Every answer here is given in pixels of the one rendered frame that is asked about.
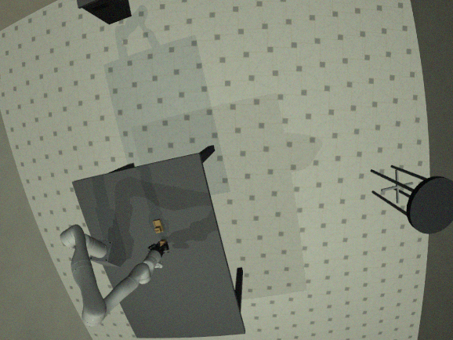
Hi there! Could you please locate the tan rectangular tray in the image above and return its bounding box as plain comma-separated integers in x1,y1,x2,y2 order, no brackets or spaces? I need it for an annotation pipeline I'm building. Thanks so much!
153,219,164,232

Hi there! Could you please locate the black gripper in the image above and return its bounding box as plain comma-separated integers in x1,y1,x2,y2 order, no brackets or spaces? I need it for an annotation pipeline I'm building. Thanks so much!
148,241,169,257

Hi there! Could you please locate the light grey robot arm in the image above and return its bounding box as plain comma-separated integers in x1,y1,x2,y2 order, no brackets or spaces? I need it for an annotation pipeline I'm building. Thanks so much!
60,224,163,327

